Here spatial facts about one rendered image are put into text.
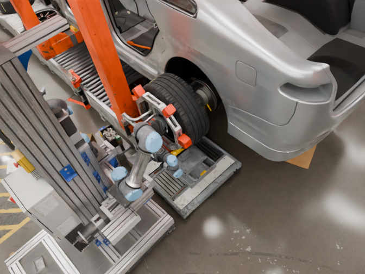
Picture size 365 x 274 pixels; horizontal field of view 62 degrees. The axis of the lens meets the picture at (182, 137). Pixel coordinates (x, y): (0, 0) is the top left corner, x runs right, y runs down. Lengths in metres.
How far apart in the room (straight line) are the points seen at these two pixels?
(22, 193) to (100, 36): 1.20
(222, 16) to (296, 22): 1.48
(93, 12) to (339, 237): 2.69
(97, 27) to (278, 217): 2.25
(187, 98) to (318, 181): 1.63
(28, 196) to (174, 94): 1.23
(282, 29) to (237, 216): 1.86
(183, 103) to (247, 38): 0.74
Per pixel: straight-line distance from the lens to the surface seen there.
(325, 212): 3.17
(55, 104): 2.19
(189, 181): 3.05
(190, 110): 2.38
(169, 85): 2.44
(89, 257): 2.89
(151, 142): 1.81
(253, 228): 2.98
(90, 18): 2.33
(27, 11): 4.27
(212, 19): 2.09
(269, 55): 1.87
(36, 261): 3.10
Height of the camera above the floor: 2.74
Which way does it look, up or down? 50 degrees down
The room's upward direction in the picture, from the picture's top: 11 degrees counter-clockwise
